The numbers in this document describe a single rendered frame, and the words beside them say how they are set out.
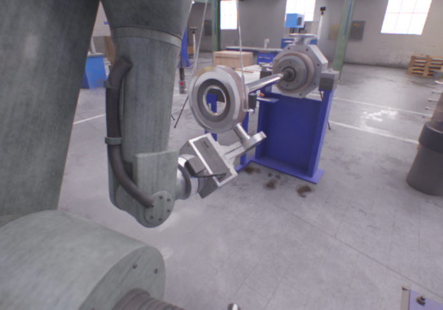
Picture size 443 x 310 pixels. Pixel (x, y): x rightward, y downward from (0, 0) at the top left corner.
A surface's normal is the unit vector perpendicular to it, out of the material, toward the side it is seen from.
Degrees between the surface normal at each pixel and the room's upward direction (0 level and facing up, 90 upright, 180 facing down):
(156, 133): 85
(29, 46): 90
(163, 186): 84
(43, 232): 17
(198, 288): 0
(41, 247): 7
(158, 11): 136
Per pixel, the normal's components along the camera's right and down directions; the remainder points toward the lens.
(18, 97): 0.95, 0.14
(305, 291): 0.00, -0.89
